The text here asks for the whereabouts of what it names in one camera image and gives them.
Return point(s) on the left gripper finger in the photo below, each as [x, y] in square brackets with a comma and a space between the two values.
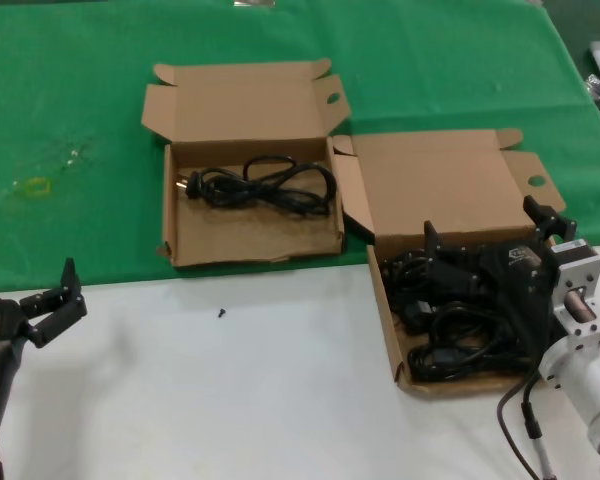
[71, 272]
[62, 322]

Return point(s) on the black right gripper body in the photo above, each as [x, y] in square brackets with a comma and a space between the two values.
[517, 270]

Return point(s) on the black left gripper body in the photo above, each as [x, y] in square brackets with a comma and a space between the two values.
[0, 320]

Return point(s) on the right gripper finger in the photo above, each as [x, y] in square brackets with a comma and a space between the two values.
[455, 270]
[555, 225]

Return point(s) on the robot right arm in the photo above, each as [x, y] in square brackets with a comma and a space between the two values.
[595, 370]

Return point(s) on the open brown cardboard box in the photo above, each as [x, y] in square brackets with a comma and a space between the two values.
[430, 185]

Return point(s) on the clear bag of metal parts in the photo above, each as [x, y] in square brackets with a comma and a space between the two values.
[594, 86]

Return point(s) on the cardboard box with torn rim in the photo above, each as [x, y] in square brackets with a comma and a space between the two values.
[255, 240]

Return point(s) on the clear plastic scrap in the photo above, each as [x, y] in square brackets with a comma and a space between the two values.
[72, 161]

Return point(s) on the small black screw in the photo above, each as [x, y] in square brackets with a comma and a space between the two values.
[221, 313]

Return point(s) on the green table cloth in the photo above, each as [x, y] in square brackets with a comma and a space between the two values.
[430, 60]

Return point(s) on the silver metal object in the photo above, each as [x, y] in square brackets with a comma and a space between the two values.
[252, 3]

